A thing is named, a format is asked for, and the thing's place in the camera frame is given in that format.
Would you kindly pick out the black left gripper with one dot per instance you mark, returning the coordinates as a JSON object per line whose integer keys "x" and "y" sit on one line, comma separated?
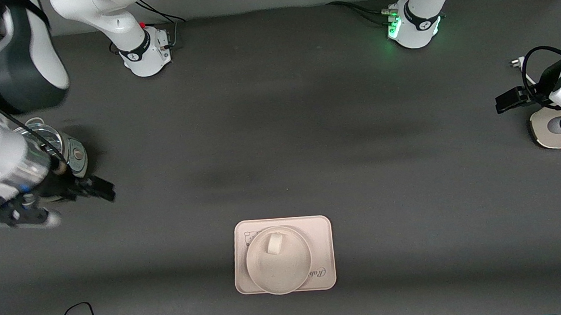
{"x": 548, "y": 78}

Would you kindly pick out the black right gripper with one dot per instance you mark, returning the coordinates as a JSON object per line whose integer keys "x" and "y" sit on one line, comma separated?
{"x": 58, "y": 186}

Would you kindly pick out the small white bun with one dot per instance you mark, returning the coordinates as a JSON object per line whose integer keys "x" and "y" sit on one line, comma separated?
{"x": 274, "y": 243}

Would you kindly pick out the round beige plate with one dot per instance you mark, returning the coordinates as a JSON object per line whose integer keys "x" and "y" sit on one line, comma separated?
{"x": 289, "y": 272}

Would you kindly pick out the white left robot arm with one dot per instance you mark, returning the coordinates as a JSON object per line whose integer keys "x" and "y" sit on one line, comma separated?
{"x": 421, "y": 31}

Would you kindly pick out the beige tray with bear print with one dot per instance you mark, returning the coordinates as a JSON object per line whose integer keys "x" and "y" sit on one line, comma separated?
{"x": 321, "y": 234}

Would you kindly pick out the steel pot with glass lid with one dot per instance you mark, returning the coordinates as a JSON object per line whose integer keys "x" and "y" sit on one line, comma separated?
{"x": 77, "y": 153}

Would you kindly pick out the glass pot lid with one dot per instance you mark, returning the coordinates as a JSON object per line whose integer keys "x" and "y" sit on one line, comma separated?
{"x": 43, "y": 133}

